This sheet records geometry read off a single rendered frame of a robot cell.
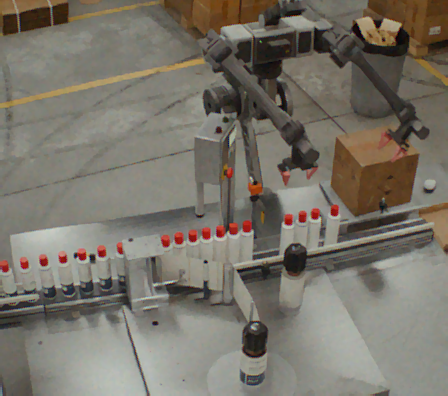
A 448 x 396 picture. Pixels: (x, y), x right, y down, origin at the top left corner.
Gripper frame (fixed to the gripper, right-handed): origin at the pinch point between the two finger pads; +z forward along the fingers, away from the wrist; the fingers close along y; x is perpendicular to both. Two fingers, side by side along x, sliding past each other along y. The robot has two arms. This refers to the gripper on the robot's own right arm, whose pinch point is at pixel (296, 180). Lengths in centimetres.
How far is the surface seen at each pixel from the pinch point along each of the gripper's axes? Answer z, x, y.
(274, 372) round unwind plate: 31, -59, -37
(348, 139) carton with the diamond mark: 10, 28, 41
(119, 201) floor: 122, 163, -26
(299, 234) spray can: 21.1, -7.0, -0.9
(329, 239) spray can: 27.2, -8.7, 12.3
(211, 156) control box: -20.0, 0.7, -34.3
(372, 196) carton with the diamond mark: 27, 8, 43
